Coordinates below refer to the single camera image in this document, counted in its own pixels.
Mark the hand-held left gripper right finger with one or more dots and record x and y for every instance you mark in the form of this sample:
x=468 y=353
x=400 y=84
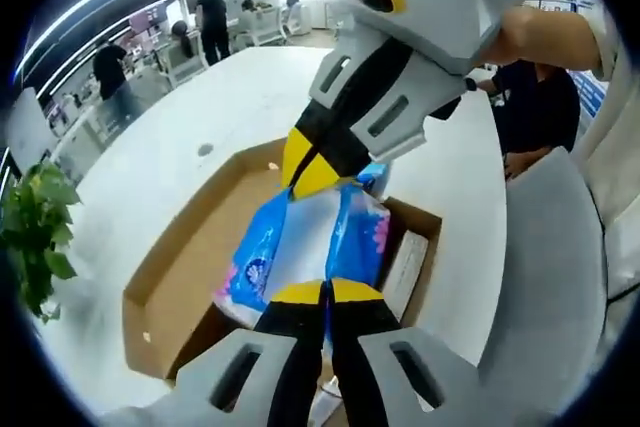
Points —
x=470 y=402

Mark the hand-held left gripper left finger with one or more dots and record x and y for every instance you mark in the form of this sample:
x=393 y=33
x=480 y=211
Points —
x=195 y=397

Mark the blue flowered tissue pack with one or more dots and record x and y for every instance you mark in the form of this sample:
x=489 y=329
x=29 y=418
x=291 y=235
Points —
x=255 y=257

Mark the brown cardboard shoe box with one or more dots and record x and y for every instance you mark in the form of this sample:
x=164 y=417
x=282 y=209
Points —
x=200 y=247

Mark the small white carton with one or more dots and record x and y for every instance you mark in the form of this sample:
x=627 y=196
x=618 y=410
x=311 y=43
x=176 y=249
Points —
x=407 y=272

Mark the person's right hand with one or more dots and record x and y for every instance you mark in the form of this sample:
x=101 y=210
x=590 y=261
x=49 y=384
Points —
x=520 y=42

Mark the round table grommet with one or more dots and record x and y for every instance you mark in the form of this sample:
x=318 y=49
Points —
x=205 y=150

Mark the white office chair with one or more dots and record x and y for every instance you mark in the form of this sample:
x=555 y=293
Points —
x=300 y=19
x=260 y=27
x=187 y=64

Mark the grey mesh office chair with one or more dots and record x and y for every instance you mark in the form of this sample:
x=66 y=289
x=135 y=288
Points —
x=545 y=247

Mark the purple screen monitor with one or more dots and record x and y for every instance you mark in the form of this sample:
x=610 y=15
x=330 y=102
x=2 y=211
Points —
x=145 y=22

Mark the beige padded cloth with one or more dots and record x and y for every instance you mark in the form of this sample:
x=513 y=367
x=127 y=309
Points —
x=615 y=172

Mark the potted green plant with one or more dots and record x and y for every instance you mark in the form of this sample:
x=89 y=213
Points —
x=35 y=227

